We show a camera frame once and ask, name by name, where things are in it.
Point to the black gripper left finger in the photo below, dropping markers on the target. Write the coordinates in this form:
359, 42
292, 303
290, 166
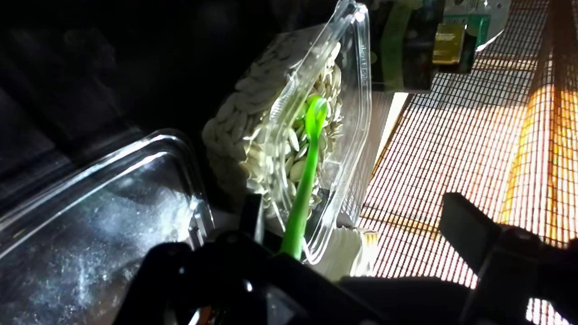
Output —
174, 282

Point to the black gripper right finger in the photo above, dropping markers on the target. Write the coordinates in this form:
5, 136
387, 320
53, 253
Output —
518, 271

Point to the green plastic spoon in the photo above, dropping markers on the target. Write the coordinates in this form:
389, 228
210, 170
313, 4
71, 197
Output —
304, 191

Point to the clear plastic container lid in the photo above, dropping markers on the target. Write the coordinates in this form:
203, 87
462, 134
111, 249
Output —
91, 228

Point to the clear plastic seed container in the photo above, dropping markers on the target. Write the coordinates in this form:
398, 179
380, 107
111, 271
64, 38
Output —
265, 137

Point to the dark green margarita box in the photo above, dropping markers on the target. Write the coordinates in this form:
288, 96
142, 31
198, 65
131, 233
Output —
449, 45

